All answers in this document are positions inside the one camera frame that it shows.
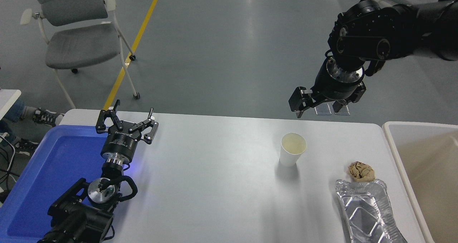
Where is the large pale bin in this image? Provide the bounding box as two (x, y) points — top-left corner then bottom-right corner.
(382, 121), (458, 243)

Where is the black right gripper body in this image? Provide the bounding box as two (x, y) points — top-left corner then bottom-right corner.
(313, 60), (366, 102)

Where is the silver foil tray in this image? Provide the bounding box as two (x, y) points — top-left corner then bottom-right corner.
(335, 179), (408, 243)

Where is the blue plastic tray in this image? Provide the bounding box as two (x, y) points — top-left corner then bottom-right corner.
(0, 124), (110, 243)

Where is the crumpled tan paper ball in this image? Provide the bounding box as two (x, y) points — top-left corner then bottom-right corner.
(348, 161), (376, 182)

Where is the grey chair with armrests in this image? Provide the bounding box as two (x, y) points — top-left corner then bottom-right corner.
(20, 0), (141, 109)

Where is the white paper cup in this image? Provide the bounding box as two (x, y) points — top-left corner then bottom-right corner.
(279, 133), (307, 167)

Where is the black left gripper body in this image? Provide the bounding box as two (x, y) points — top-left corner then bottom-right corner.
(101, 126), (141, 162)

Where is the white cable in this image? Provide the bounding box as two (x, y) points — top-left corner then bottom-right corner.
(0, 133), (17, 175)

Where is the person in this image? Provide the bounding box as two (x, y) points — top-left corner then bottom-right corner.
(0, 100), (65, 155)

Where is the small white table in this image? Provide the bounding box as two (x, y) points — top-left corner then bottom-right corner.
(0, 89), (21, 120)

